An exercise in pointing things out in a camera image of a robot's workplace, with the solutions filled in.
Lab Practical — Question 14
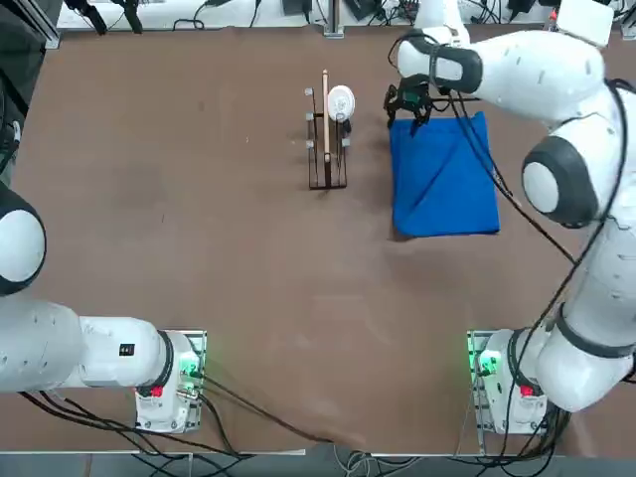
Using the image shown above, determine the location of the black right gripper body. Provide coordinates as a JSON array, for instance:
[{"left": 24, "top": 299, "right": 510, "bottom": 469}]
[{"left": 396, "top": 74, "right": 432, "bottom": 108}]

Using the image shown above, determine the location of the blue towel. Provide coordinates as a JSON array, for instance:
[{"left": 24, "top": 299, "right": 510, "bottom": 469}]
[{"left": 389, "top": 110, "right": 501, "bottom": 239}]

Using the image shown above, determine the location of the white cup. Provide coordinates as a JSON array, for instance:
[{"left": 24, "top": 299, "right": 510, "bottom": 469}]
[{"left": 325, "top": 84, "right": 357, "bottom": 122}]

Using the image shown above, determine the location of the white stacked drawer box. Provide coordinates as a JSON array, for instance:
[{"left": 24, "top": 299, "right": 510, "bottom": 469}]
[{"left": 546, "top": 3, "right": 616, "bottom": 50}]

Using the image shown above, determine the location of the black tripod leg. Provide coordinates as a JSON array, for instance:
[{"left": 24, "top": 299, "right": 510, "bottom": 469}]
[
  {"left": 111, "top": 0, "right": 145, "bottom": 35},
  {"left": 64, "top": 0, "right": 108, "bottom": 36}
]

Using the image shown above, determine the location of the black wire cup rack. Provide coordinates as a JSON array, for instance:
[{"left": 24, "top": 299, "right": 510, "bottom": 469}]
[{"left": 303, "top": 69, "right": 355, "bottom": 192}]

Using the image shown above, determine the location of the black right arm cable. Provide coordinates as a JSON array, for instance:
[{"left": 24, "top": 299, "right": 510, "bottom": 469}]
[{"left": 430, "top": 79, "right": 628, "bottom": 349}]

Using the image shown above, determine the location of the aluminium profile post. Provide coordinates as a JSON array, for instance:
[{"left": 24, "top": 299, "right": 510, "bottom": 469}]
[{"left": 322, "top": 0, "right": 347, "bottom": 39}]

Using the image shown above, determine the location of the coiled black cable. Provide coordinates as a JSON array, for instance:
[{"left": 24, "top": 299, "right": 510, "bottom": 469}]
[{"left": 172, "top": 0, "right": 206, "bottom": 32}]

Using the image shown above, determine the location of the black arm base cable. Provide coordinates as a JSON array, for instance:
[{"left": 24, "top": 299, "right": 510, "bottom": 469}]
[
  {"left": 17, "top": 390, "right": 254, "bottom": 458},
  {"left": 196, "top": 375, "right": 369, "bottom": 448}
]

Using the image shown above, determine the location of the aluminium frame profile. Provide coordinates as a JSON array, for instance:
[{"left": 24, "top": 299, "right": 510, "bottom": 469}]
[{"left": 29, "top": 0, "right": 62, "bottom": 50}]

